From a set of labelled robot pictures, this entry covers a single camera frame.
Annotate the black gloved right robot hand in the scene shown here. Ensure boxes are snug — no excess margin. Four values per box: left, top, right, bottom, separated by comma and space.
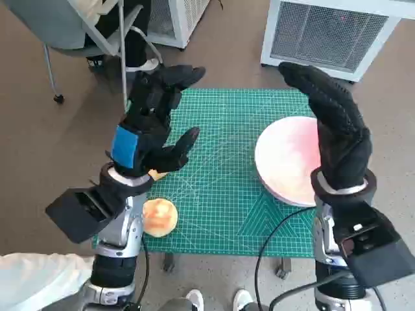
278, 62, 373, 191

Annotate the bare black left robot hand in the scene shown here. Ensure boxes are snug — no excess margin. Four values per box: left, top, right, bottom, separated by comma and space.
105, 64, 207, 178

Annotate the toy toast slice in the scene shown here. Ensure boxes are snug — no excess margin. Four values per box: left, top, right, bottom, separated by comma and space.
147, 168, 170, 181

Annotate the pink bowl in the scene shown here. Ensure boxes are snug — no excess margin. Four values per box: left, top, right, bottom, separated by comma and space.
254, 116, 322, 208

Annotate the round toy bread bun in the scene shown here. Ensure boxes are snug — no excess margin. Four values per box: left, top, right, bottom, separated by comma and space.
142, 198, 180, 239

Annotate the green cutting mat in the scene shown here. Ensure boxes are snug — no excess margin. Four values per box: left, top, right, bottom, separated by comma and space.
93, 87, 318, 259

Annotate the person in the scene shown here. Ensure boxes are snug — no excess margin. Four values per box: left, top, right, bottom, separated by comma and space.
0, 251, 95, 311
161, 288, 259, 311
84, 0, 163, 73

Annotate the large white mesh cabinet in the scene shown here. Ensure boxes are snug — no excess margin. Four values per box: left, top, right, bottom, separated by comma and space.
260, 0, 403, 83

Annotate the small white mesh cabinet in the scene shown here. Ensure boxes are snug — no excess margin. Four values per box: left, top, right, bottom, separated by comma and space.
147, 0, 212, 49

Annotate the grey office chair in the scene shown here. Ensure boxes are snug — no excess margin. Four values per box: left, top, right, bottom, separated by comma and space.
0, 0, 163, 113

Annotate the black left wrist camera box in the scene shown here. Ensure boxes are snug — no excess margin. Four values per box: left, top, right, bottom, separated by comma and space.
45, 186, 126, 244

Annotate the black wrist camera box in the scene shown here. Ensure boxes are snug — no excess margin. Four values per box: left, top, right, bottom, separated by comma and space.
45, 186, 126, 244
333, 201, 415, 288

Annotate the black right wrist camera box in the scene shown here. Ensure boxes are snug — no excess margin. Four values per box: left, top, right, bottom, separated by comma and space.
333, 201, 415, 288

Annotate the black cable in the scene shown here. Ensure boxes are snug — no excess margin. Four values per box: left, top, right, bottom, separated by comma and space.
137, 238, 152, 311
254, 207, 317, 311
268, 270, 388, 311

